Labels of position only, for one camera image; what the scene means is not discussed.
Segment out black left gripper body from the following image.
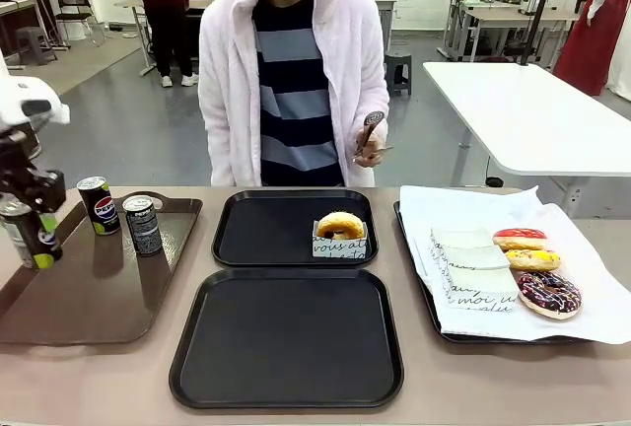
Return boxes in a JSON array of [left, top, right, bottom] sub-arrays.
[[0, 128, 67, 214]]

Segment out black Pepsi can with lime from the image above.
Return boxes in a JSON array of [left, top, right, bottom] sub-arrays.
[[0, 200, 62, 270]]

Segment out dark metal tongs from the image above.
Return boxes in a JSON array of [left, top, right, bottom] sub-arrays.
[[351, 109, 395, 163]]

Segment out person's left forearm pink sleeve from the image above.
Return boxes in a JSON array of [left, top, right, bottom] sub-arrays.
[[334, 35, 391, 188]]

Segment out person's right forearm pink sleeve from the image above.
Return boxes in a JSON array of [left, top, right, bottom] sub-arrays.
[[197, 35, 263, 188]]

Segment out person's left hand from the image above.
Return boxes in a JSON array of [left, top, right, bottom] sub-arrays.
[[353, 125, 390, 170]]

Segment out black Pepsi can logo facing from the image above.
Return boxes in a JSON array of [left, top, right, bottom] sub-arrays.
[[77, 176, 122, 237]]

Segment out black Pepsi can text facing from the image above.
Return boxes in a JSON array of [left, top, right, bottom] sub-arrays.
[[121, 193, 165, 257]]

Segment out grey plastic stool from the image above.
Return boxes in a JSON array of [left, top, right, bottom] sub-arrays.
[[13, 26, 59, 67]]

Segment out black office chair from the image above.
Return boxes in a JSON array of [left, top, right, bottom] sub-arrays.
[[53, 0, 106, 48]]

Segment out beige work desk white legs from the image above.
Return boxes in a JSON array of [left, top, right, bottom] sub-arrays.
[[113, 0, 208, 78]]

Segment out bystander in dark red top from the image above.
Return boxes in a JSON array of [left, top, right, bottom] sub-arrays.
[[122, 0, 200, 89]]

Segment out small black plastic tray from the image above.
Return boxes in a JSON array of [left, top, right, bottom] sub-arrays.
[[211, 188, 380, 270]]

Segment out large black plastic tray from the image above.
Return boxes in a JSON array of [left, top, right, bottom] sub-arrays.
[[168, 267, 406, 410]]

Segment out person in pink jacket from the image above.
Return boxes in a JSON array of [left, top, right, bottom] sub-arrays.
[[197, 0, 391, 188]]

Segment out plain glazed donut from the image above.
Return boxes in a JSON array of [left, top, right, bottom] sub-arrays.
[[315, 211, 366, 242]]

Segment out printed paper box with donut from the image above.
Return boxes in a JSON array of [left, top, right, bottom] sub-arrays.
[[311, 220, 370, 260]]

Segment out black tray under paper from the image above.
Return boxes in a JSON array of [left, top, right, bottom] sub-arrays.
[[392, 199, 596, 346]]

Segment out dark plastic stool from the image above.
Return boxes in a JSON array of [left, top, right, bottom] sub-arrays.
[[384, 49, 414, 98]]

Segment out empty printed paper box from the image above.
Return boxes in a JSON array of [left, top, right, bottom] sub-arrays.
[[442, 266, 521, 315], [430, 227, 496, 251], [433, 245, 512, 273]]

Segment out red iced donut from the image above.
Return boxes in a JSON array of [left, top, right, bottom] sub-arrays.
[[492, 227, 549, 251]]

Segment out yellow sprinkled donut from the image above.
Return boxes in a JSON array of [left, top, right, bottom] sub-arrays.
[[504, 248, 563, 272]]

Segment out beige lab desk with items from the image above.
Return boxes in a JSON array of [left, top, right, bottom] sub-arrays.
[[438, 0, 581, 63]]

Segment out white table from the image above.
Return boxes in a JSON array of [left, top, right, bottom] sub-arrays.
[[422, 60, 631, 220]]

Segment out chocolate sprinkled donut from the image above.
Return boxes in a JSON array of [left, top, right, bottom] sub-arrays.
[[517, 270, 584, 320]]

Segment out black tripod stand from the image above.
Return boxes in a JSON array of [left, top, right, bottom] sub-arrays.
[[507, 0, 566, 66]]

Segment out white paper-lined tray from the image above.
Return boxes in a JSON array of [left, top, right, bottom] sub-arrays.
[[397, 184, 631, 346]]

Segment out brown plastic tray with handles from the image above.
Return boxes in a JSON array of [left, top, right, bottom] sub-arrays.
[[0, 190, 204, 347]]

